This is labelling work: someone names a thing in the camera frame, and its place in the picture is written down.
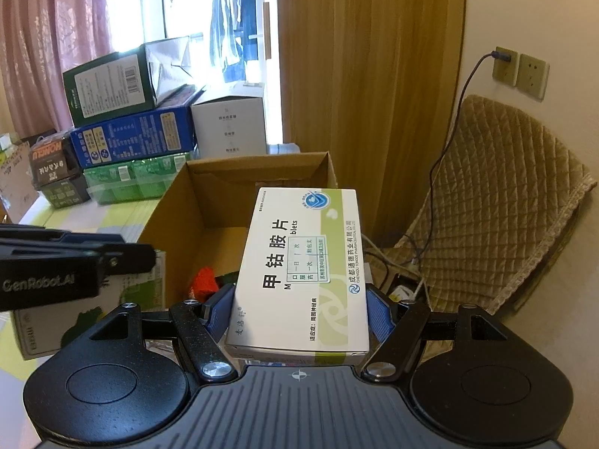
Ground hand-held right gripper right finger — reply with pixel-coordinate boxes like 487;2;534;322
364;284;539;383

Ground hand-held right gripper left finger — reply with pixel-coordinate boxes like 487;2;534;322
60;284;236;383

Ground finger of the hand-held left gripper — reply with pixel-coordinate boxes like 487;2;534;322
0;242;157;273
0;224;127;246

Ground red snack packet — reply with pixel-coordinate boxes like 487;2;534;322
191;266;221;302

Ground green white spray box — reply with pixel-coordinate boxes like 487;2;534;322
12;249;168;361

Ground white green medicine box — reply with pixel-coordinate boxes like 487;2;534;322
225;187;373;366

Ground desktop with checked tablecloth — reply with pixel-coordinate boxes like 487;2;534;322
0;194;188;436

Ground white power strip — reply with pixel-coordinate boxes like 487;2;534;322
362;236;429;309

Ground green tissue multipack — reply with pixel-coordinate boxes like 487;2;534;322
83;152;197;205

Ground black instant meal box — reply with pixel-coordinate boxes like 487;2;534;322
29;135;92;210

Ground cardboard box with tissue packs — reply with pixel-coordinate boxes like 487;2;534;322
0;143;31;225

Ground blue carton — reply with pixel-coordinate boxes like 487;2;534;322
70;98;196;169

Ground dark green box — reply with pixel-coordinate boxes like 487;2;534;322
62;44;157;128

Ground plain white box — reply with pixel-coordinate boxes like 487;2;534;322
191;82;268;160

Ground chair with quilted cover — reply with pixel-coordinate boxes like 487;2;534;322
365;94;597;351

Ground silver reflective bag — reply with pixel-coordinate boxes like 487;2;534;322
144;35;207;104

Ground pink curtain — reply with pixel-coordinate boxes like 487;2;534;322
0;0;169;150

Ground brown curtain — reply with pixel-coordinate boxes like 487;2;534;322
276;0;469;248

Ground blue hanging clothes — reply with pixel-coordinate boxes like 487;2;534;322
208;0;277;85

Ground black charger cable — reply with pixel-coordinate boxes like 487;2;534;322
412;51;499;272

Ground wall socket with plug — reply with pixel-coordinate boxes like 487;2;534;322
491;47;520;87

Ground empty wall socket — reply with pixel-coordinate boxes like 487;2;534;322
515;54;550;101

